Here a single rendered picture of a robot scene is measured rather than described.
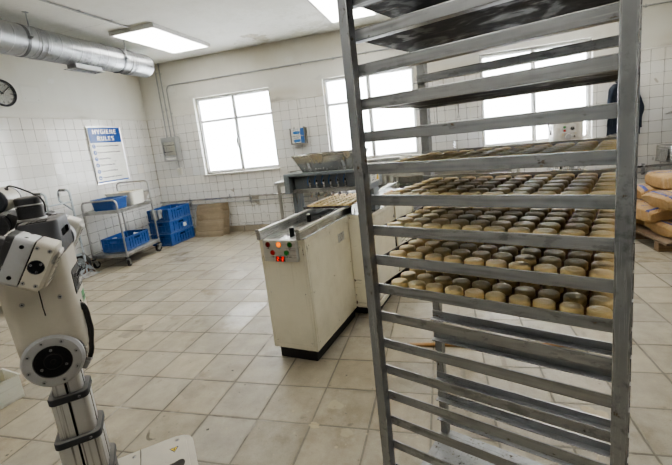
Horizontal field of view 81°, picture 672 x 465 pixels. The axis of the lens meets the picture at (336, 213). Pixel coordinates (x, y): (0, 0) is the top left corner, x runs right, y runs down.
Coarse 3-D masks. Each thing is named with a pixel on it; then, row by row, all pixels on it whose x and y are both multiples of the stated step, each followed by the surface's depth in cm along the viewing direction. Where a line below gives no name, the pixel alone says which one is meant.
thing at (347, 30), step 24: (360, 96) 109; (360, 120) 109; (360, 144) 110; (360, 168) 111; (360, 192) 113; (360, 216) 114; (384, 360) 123; (384, 384) 124; (384, 408) 125; (384, 432) 127; (384, 456) 129
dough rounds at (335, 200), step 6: (324, 198) 344; (330, 198) 340; (336, 198) 336; (342, 198) 340; (348, 198) 329; (354, 198) 325; (312, 204) 318; (318, 204) 315; (324, 204) 311; (330, 204) 308; (336, 204) 305; (342, 204) 309; (348, 204) 302
